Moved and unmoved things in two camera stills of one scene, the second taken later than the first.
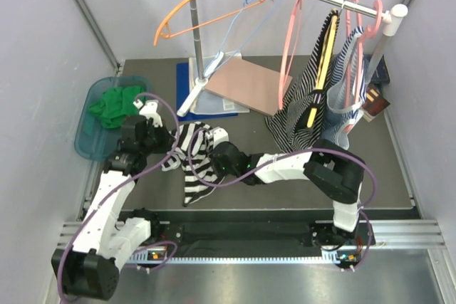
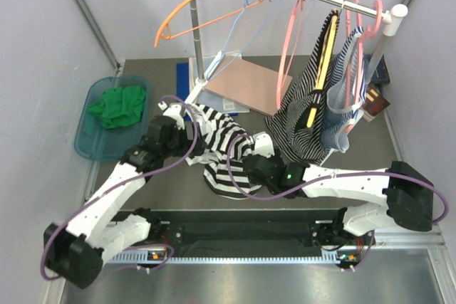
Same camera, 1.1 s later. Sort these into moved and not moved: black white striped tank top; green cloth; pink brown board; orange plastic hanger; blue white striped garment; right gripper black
Moved: right gripper black; black white striped tank top
Not moved: orange plastic hanger; green cloth; pink brown board; blue white striped garment
